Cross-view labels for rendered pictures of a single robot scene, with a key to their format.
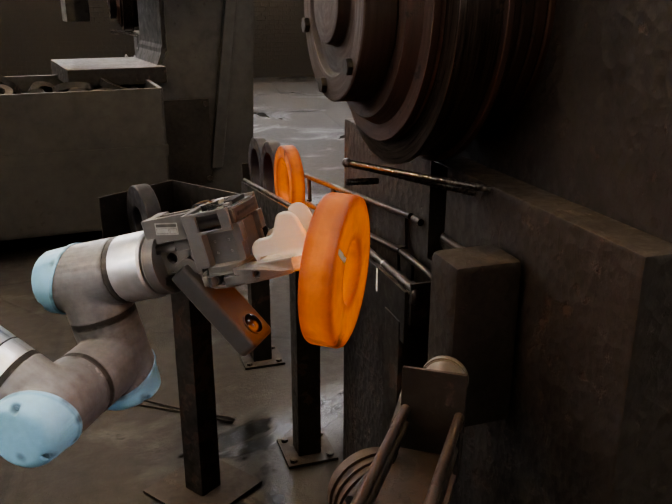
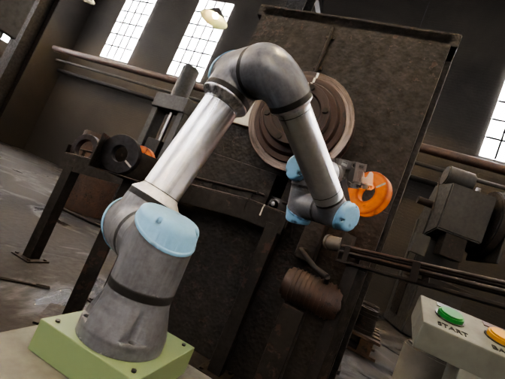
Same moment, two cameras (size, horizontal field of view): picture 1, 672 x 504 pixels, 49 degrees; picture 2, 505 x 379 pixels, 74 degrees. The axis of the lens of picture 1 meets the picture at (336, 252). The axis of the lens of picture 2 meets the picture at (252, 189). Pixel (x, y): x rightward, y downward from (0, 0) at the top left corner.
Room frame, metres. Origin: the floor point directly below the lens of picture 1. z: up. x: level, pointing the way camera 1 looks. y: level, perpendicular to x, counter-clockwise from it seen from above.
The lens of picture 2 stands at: (0.29, 1.10, 0.62)
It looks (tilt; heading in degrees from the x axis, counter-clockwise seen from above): 5 degrees up; 309
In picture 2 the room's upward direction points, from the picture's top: 23 degrees clockwise
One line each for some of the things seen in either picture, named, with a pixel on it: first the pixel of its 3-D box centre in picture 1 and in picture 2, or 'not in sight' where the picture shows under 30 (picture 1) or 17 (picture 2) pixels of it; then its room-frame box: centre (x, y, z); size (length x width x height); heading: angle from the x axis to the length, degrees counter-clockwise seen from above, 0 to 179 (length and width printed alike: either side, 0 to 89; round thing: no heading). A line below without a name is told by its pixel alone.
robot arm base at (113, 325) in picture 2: not in sight; (132, 310); (0.76, 0.69, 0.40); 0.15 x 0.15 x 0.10
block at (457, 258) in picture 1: (473, 336); (314, 233); (0.93, -0.19, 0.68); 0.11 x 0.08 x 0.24; 108
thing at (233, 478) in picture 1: (188, 350); (101, 231); (1.52, 0.34, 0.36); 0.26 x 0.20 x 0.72; 53
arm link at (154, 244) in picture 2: not in sight; (157, 246); (0.77, 0.69, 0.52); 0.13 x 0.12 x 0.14; 165
